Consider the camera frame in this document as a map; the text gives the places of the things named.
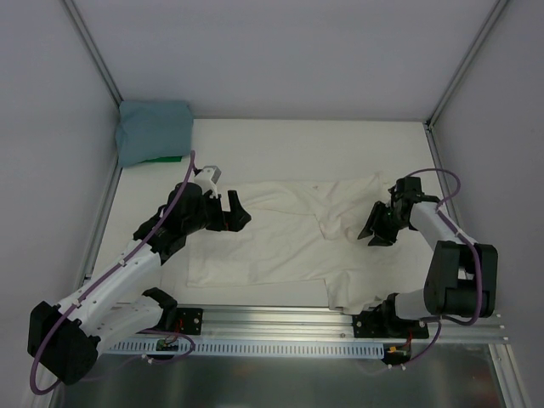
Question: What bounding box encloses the white t-shirt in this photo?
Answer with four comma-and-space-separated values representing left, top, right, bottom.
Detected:
187, 173, 429, 315

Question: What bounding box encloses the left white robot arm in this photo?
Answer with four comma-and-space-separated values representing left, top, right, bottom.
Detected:
27, 182, 252, 395

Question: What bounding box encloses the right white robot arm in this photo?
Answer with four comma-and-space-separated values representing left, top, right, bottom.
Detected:
359, 173, 498, 337

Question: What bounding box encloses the folded green t-shirt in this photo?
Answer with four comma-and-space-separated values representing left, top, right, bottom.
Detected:
142, 156, 183, 163

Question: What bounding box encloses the folded blue t-shirt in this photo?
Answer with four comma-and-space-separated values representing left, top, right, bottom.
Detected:
115, 100, 194, 167

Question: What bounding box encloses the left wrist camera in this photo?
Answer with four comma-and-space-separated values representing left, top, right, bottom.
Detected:
193, 166, 222, 199

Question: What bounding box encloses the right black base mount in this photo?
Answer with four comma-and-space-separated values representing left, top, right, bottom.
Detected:
352, 293, 429, 339

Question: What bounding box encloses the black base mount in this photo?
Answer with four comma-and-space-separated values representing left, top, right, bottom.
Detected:
352, 293, 429, 339
151, 307, 204, 336

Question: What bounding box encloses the right aluminium frame post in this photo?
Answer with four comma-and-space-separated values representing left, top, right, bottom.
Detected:
427, 0, 511, 128

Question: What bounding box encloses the aluminium frame post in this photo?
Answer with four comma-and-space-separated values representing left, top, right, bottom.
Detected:
59, 0, 123, 107
427, 0, 511, 128

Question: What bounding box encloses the aluminium mounting rail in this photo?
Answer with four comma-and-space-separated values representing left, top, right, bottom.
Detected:
188, 305, 510, 344

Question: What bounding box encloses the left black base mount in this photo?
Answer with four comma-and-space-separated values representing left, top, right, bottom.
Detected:
151, 307, 204, 336

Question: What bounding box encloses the white slotted cable duct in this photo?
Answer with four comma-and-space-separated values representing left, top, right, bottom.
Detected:
106, 337, 385, 360

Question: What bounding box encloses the left aluminium frame post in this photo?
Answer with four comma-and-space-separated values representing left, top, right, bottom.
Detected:
59, 0, 123, 107

